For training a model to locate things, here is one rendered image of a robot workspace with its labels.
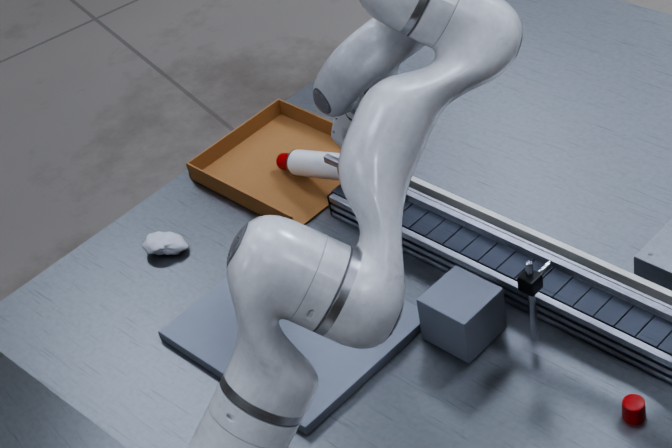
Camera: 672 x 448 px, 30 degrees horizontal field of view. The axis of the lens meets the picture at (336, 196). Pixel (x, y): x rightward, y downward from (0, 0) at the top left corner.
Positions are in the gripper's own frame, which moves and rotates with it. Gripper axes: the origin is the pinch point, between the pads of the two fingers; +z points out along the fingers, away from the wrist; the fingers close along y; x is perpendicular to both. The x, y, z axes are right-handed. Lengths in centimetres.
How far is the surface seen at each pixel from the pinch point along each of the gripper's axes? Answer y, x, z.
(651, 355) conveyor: 63, -5, -17
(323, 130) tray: -18.3, 12.7, 16.3
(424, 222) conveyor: 17.6, -1.4, -1.1
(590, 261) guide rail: 46.2, 3.3, -15.0
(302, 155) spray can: -12.0, -0.8, 7.6
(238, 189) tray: -16.9, -12.8, 12.5
